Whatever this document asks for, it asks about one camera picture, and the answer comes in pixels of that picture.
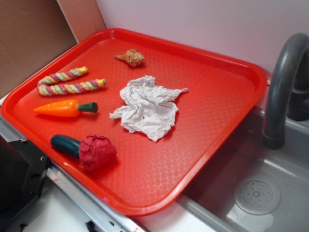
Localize orange toy carrot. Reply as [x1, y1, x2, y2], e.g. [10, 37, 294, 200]
[33, 100, 98, 117]

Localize brown toy seashell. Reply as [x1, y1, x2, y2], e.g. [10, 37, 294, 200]
[114, 49, 145, 67]

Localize grey toy faucet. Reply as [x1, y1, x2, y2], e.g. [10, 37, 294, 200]
[263, 33, 309, 149]

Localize dark green toy cucumber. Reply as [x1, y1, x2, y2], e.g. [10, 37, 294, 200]
[50, 134, 81, 159]

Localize silver metal rail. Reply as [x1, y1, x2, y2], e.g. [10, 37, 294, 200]
[0, 118, 147, 232]

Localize brown cardboard panel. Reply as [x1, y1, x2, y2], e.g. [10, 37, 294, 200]
[0, 0, 106, 97]

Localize red crumpled paper ball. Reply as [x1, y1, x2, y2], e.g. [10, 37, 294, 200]
[79, 134, 117, 171]

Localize red plastic tray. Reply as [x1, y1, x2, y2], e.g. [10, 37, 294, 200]
[1, 29, 267, 216]

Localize black metal bracket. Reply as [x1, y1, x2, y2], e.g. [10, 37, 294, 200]
[0, 137, 49, 231]

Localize multicolored twisted rope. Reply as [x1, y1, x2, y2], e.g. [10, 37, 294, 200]
[36, 66, 107, 97]

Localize grey plastic sink basin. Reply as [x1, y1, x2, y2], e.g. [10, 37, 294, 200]
[178, 108, 309, 232]

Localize crumpled white cloth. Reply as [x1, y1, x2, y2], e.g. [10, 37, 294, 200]
[110, 75, 188, 142]

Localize round sink drain cover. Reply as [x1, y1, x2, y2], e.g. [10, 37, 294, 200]
[233, 175, 281, 216]

